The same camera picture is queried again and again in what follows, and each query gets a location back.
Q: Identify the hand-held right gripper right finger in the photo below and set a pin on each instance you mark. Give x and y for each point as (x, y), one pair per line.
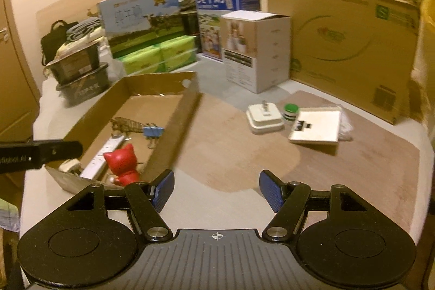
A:
(271, 191)

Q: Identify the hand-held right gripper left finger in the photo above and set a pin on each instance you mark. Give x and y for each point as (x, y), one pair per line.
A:
(163, 191)

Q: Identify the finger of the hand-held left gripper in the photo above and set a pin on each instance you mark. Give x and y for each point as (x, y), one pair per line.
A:
(57, 150)

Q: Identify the white round plug charger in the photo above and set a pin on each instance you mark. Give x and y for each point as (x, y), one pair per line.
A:
(69, 167)

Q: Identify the white remote control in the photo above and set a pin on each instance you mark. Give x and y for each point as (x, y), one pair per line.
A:
(102, 157)

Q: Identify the cartoon cat toy figure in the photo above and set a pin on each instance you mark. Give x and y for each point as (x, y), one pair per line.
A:
(120, 164)

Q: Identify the blue binder clip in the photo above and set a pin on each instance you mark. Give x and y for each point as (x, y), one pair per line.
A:
(153, 133)

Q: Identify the white square plug adapter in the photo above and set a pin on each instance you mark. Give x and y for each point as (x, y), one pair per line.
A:
(263, 120)

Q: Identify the bronze metal model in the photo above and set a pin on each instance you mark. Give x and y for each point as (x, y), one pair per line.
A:
(129, 125)

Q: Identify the cardboard tray box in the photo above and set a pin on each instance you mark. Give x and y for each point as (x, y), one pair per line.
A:
(180, 113)

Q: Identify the small green-capped bottle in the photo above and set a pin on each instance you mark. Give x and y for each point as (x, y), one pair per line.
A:
(291, 113)

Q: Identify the clear floss pick box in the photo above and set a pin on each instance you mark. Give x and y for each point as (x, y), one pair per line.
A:
(346, 127)

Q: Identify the brown mat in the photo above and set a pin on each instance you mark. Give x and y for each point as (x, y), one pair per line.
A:
(224, 147)

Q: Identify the pale green cloth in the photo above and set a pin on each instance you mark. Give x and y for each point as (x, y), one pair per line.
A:
(8, 215)

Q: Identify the wooden door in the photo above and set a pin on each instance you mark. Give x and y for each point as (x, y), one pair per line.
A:
(17, 72)

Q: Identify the pale yellow packet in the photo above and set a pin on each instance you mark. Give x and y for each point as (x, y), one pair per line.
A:
(73, 47)

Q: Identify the black bag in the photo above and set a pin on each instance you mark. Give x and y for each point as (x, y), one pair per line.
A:
(54, 42)

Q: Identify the folded grey cloth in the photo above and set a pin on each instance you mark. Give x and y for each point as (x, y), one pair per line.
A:
(83, 29)

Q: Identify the white humidifier box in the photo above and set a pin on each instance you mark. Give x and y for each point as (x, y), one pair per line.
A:
(265, 52)

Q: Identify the tan wooden headboard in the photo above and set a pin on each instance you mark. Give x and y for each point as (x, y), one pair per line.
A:
(74, 1)

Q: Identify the green cow milk gift box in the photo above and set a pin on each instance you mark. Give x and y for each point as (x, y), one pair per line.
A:
(136, 18)

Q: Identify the large brown cardboard box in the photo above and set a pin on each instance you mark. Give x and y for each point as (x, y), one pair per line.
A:
(340, 38)

